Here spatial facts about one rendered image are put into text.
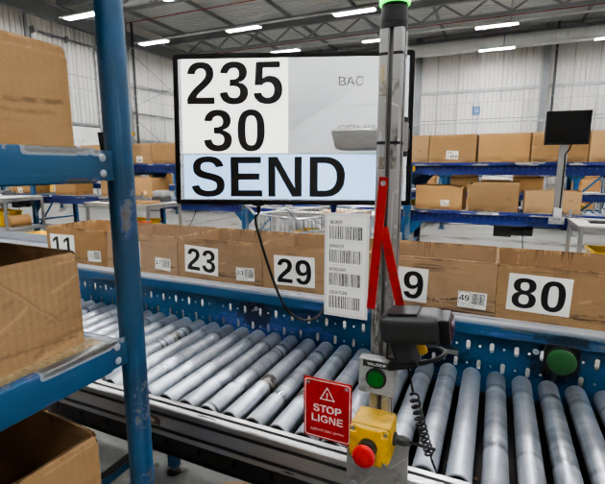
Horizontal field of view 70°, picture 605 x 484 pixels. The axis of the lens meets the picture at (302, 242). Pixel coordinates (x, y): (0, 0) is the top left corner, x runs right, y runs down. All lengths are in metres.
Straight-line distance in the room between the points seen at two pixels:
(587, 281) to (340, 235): 0.80
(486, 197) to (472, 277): 4.28
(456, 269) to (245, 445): 0.77
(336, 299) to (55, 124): 0.55
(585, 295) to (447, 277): 0.36
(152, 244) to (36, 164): 1.47
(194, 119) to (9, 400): 0.64
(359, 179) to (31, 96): 0.60
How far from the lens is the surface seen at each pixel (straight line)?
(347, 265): 0.80
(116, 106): 0.49
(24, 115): 0.47
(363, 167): 0.88
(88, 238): 2.15
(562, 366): 1.38
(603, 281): 1.40
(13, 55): 0.47
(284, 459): 1.04
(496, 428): 1.13
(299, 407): 1.13
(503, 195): 5.61
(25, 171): 0.43
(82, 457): 0.56
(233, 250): 1.63
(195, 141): 0.93
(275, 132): 0.89
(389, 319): 0.74
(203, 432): 1.13
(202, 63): 0.95
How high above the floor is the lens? 1.33
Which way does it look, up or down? 10 degrees down
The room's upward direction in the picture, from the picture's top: straight up
